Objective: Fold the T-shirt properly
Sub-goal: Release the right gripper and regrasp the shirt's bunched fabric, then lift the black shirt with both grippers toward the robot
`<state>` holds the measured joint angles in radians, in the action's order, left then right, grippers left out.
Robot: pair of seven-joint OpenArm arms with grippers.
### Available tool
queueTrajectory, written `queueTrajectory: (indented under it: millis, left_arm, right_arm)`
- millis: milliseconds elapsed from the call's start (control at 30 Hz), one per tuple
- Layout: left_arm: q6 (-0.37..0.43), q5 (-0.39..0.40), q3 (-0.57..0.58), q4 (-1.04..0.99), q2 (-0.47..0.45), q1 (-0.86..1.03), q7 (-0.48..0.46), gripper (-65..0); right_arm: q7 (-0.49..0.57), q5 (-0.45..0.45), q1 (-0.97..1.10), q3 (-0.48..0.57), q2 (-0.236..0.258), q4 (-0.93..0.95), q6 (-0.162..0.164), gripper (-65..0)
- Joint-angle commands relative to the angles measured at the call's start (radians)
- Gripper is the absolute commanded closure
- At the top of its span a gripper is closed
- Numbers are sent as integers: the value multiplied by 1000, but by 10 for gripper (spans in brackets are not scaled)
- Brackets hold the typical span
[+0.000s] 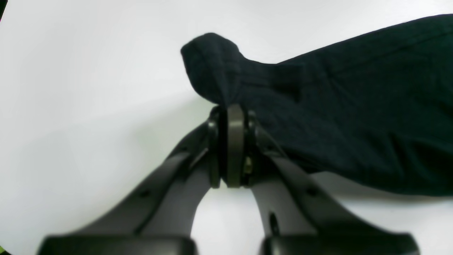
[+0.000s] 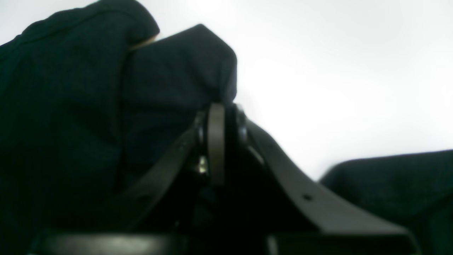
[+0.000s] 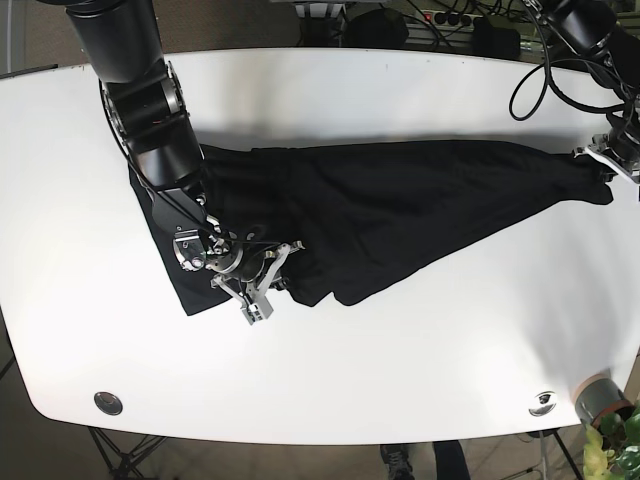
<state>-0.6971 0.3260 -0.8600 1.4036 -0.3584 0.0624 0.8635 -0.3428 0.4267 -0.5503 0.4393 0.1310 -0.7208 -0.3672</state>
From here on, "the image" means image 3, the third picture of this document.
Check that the green potted plant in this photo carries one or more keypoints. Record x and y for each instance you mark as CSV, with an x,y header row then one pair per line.
x,y
611,451

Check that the right metal table grommet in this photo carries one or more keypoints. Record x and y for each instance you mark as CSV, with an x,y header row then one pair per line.
x,y
542,404

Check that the metal table grommet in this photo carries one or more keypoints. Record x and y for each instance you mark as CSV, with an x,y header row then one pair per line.
x,y
542,404
108,403

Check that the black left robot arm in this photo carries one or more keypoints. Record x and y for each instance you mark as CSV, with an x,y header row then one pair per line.
x,y
593,35

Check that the plain black T-shirt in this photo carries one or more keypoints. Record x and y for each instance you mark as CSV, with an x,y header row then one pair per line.
x,y
371,215

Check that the left metal table grommet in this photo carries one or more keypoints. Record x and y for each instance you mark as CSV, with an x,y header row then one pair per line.
x,y
108,403

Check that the grey plant pot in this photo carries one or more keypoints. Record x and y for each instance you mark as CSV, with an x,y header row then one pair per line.
x,y
598,396

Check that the person's dark shoes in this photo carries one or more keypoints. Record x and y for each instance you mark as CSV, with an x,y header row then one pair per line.
x,y
396,459

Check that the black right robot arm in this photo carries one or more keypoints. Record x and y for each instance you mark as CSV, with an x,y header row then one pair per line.
x,y
144,104

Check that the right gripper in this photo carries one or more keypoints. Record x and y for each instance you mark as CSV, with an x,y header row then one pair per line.
x,y
244,269

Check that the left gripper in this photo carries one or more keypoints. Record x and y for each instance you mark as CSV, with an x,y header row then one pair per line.
x,y
618,149

